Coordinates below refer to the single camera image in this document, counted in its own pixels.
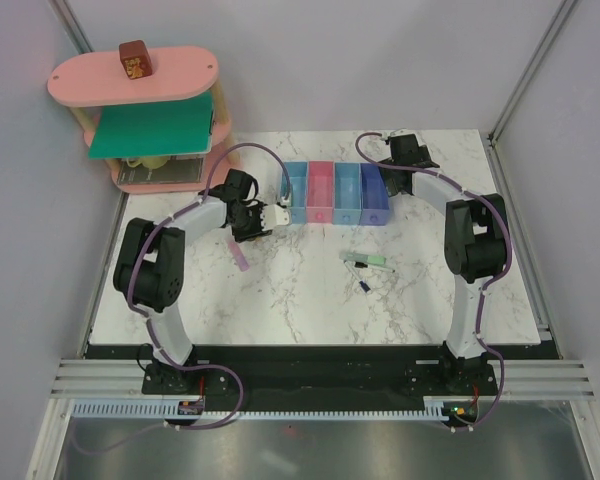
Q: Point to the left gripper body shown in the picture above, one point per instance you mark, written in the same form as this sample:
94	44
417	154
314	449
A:
249	225

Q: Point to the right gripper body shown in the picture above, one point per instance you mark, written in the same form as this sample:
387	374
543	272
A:
387	177

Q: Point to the sky blue drawer bin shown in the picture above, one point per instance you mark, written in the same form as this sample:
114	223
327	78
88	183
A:
347	194

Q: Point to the light blue drawer bin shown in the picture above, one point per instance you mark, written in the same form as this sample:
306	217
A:
298	176

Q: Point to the pink drawer bin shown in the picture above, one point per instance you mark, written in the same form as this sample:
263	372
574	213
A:
320	192

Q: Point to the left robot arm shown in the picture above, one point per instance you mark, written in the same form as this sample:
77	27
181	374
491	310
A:
150	270

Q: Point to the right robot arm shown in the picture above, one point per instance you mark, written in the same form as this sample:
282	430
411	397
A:
477	249

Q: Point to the pink eraser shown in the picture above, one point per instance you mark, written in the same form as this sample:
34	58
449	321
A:
237	254

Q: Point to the black book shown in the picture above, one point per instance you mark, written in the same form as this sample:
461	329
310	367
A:
179	169

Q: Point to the blue capped marker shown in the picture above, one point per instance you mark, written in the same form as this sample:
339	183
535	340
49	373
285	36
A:
363	285

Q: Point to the green folder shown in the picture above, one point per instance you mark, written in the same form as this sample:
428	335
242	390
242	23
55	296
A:
154	129

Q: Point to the yellow mug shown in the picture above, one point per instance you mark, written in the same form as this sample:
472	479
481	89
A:
148	162

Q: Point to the brown cube toy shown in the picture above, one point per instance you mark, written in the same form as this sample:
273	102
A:
135	59

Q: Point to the pink wooden shelf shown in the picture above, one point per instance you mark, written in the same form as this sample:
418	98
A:
88	82

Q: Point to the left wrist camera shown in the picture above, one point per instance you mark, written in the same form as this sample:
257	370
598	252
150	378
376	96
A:
273	216

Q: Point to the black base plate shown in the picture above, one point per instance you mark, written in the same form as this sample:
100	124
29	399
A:
291	369

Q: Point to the white cable duct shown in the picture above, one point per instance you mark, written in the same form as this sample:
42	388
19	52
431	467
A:
269	406

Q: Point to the aluminium frame rail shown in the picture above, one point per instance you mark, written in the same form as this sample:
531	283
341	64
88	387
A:
516	380

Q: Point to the right aluminium post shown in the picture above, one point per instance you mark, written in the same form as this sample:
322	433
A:
551	34

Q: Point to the aluminium post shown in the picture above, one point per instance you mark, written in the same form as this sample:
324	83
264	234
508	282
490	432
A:
71	25
551	34

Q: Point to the left aluminium post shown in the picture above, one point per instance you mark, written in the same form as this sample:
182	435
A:
71	25

